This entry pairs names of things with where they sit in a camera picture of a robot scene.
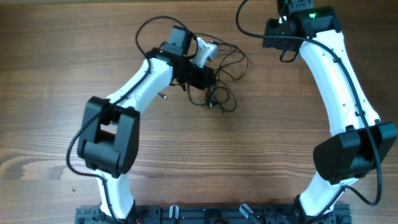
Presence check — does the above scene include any thick black USB cable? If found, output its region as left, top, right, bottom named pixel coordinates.
left=158, top=32, right=249, bottom=100

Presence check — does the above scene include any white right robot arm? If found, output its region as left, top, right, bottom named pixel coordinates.
left=262, top=1, right=397, bottom=223

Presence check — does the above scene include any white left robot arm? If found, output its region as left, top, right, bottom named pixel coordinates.
left=76, top=26, right=218, bottom=223

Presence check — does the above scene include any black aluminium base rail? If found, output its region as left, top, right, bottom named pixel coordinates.
left=74, top=204, right=352, bottom=224

